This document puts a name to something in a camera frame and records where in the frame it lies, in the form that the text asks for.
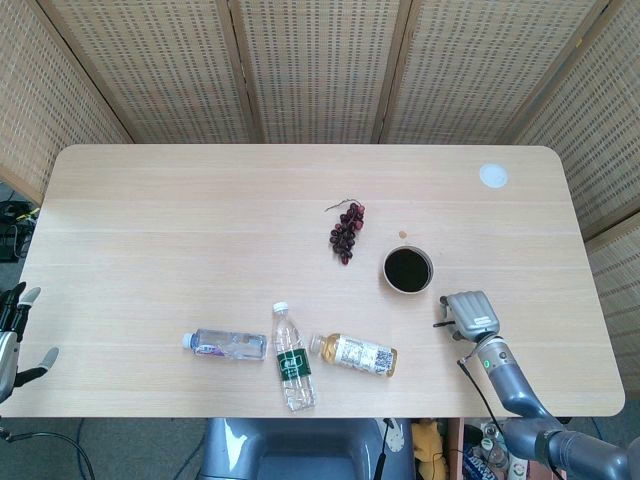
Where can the brown box of clutter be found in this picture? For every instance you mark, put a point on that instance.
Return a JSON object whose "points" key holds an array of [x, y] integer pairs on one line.
{"points": [[480, 450]]}

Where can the black equipment on floor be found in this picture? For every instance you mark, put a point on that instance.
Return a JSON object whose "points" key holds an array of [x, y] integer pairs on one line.
{"points": [[12, 235]]}

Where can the bowl with dark liquid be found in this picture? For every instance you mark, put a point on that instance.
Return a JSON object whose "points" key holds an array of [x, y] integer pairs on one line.
{"points": [[407, 270]]}

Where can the woven bamboo folding screen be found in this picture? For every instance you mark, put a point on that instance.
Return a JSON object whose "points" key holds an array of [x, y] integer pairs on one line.
{"points": [[320, 75]]}

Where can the white round table grommet cap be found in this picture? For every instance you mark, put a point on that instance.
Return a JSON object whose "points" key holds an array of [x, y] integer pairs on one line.
{"points": [[494, 175]]}

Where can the dark red grape bunch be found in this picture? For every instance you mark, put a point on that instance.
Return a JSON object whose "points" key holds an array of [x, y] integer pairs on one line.
{"points": [[345, 235]]}

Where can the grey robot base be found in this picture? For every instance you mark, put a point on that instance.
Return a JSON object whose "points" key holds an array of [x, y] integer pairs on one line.
{"points": [[300, 450]]}

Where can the clear bottle with green label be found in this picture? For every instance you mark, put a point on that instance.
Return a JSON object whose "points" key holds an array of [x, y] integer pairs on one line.
{"points": [[295, 365]]}

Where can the yellow tea bottle white label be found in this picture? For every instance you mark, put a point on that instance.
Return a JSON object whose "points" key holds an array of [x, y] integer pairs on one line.
{"points": [[355, 352]]}

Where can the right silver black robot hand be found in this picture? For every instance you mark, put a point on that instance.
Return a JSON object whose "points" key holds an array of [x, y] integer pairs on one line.
{"points": [[472, 315]]}

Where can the clear bottle with purple label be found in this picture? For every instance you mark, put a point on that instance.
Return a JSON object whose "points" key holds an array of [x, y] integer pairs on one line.
{"points": [[225, 344]]}

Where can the white perforated plate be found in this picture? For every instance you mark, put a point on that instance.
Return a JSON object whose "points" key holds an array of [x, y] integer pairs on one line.
{"points": [[395, 437]]}

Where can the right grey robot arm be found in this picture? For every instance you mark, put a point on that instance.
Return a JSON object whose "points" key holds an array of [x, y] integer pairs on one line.
{"points": [[520, 395]]}

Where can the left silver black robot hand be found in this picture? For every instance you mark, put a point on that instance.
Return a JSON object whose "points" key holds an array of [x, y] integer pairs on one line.
{"points": [[7, 350]]}

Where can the yellow cloth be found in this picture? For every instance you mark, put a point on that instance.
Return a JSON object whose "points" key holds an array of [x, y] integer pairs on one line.
{"points": [[430, 445]]}

